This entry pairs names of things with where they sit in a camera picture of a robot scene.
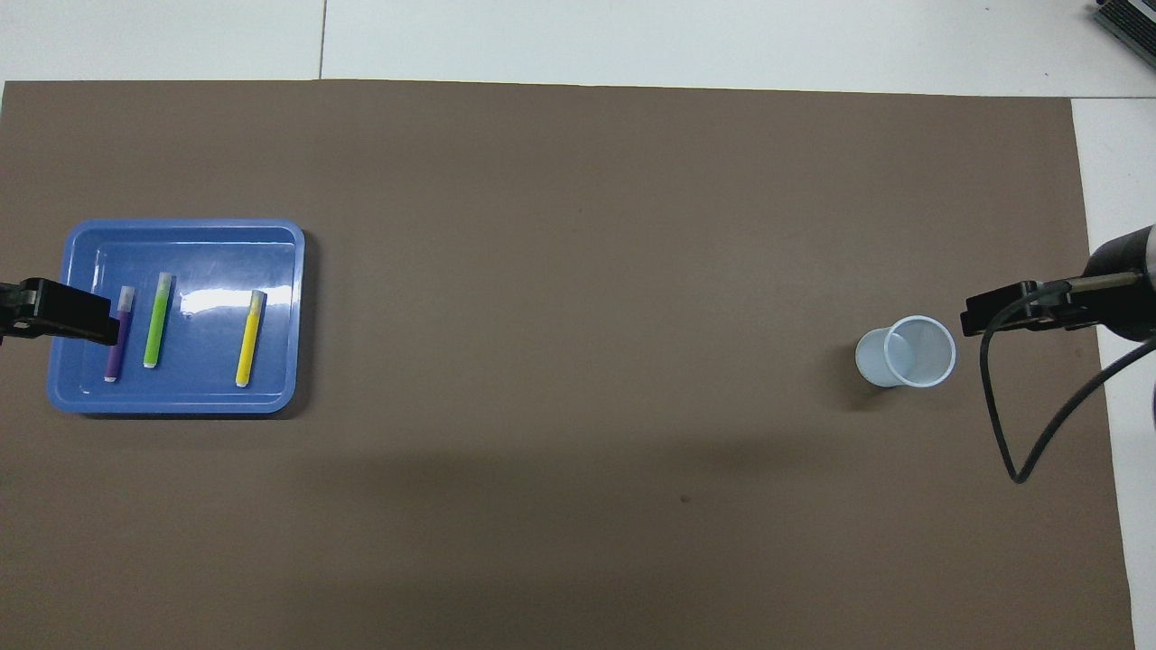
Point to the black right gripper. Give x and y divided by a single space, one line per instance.
1133 311

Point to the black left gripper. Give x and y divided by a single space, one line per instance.
9 311

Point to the green highlighter pen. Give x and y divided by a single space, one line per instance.
156 325

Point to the yellow highlighter pen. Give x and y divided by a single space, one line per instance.
247 348

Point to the purple highlighter pen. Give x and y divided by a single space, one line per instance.
115 357

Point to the translucent plastic cup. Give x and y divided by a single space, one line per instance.
917 352

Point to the blue plastic tray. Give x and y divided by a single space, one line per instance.
208 262

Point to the grey ribbed device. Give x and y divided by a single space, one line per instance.
1133 23

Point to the brown table mat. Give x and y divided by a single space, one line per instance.
578 181

